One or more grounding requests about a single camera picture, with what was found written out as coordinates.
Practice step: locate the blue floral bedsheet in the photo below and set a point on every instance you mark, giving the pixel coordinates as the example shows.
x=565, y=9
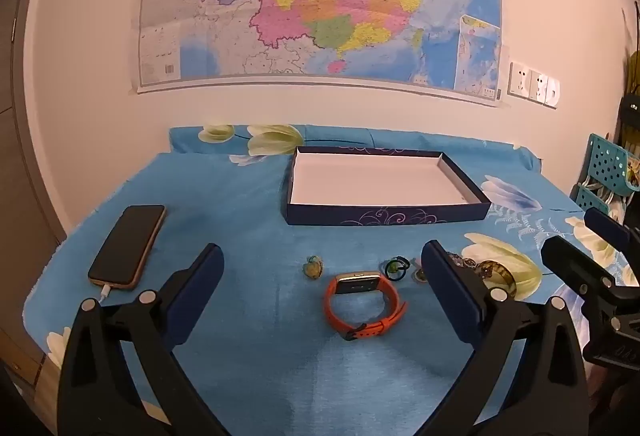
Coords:
x=250, y=216

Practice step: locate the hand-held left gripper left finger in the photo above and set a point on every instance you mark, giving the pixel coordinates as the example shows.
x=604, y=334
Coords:
x=200, y=276

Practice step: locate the navy shallow cardboard box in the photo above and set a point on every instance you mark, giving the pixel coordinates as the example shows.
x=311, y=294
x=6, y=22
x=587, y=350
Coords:
x=375, y=181

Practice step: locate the brown mottled bangle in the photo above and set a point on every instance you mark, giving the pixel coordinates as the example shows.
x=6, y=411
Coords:
x=507, y=278

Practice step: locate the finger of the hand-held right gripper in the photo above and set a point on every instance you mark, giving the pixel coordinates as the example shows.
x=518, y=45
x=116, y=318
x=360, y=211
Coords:
x=607, y=228
x=570, y=258

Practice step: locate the white wall socket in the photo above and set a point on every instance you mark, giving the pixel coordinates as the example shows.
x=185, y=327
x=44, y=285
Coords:
x=520, y=79

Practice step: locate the black smartphone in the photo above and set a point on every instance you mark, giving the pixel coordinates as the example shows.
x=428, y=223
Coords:
x=125, y=246

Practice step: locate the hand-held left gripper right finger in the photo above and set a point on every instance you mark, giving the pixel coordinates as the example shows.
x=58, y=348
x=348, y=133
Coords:
x=445, y=286

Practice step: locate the black fabric item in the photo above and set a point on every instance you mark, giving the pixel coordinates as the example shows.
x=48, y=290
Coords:
x=629, y=121

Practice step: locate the orange smartwatch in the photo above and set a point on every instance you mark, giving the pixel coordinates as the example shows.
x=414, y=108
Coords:
x=331, y=311

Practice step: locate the teal plastic basket rack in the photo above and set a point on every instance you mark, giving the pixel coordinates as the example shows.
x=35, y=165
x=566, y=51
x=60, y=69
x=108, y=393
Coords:
x=605, y=161

